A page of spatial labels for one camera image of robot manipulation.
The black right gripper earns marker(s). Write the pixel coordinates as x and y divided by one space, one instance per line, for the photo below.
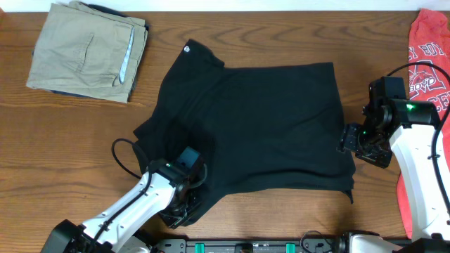
347 140

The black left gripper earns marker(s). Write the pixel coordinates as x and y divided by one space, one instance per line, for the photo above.
175 218

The black polo shirt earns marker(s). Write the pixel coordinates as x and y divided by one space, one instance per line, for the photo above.
256 128

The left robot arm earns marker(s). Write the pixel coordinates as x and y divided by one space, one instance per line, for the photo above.
168 189

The red printed t-shirt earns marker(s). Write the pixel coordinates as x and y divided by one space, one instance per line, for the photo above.
429 43

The folded khaki pants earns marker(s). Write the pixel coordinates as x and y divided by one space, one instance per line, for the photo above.
81 52

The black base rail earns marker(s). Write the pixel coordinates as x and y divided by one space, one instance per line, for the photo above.
312 243

